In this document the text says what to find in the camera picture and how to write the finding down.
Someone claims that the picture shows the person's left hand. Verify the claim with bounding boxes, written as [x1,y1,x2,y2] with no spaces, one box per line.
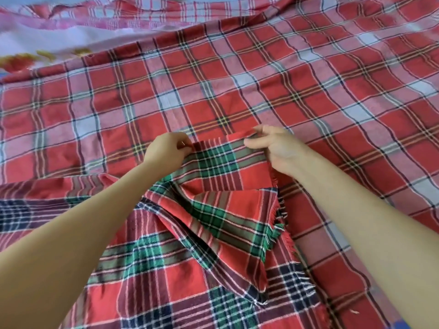
[142,131,196,183]

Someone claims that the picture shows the person's right hand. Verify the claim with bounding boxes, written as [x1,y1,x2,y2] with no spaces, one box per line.
[243,124,310,177]

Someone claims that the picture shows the red white plaid cloth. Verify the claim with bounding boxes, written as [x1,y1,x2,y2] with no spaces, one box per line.
[0,0,439,329]

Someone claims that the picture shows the red green plaid cloth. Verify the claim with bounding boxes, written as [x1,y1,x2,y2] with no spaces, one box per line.
[0,130,333,329]

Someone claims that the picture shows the person's right forearm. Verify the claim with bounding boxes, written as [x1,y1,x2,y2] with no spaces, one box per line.
[284,149,439,326]

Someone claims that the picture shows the person's left forearm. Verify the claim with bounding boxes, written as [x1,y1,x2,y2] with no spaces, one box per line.
[0,161,172,329]

